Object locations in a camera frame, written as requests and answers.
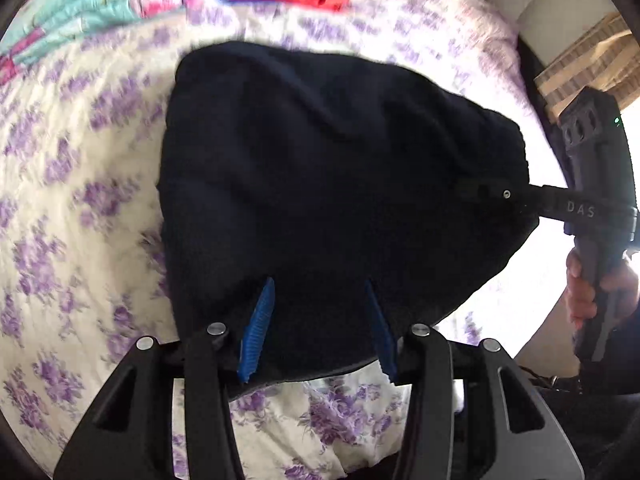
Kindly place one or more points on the purple floral bed sheet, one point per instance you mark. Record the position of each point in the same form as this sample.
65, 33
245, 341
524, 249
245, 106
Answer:
90, 200

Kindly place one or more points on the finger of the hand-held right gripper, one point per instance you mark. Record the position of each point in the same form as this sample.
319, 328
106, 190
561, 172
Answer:
500, 195

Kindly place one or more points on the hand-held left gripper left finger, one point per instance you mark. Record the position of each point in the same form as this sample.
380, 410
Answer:
257, 330

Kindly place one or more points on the folded floral blanket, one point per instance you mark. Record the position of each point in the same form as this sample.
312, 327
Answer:
75, 10

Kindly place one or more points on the person's right hand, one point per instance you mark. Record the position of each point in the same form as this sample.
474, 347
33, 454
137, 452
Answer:
622, 287

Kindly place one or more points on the navy blue pants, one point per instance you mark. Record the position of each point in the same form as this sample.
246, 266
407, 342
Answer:
320, 185

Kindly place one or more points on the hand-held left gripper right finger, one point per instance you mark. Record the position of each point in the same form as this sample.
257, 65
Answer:
380, 330

